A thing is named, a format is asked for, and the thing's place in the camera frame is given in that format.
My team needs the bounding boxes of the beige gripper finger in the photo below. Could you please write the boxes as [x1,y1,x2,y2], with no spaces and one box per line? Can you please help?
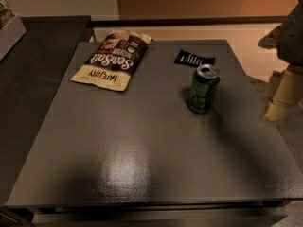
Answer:
[261,64,303,122]
[258,26,281,49]

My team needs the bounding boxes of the green soda can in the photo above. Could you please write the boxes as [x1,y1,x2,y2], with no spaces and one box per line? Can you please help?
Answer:
[188,64,221,114]

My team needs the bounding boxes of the dark blue snack wrapper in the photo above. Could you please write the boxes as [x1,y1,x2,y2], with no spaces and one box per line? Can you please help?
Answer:
[174,50,215,68]

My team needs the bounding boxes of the sea salt chips bag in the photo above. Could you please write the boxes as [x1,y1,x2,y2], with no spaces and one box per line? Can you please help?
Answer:
[71,30,152,92]

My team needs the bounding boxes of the dark side table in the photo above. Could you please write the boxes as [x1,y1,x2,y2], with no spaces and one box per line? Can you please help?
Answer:
[0,15,96,206]

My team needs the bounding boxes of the white box at left edge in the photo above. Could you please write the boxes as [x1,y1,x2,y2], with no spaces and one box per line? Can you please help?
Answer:
[0,0,27,61]

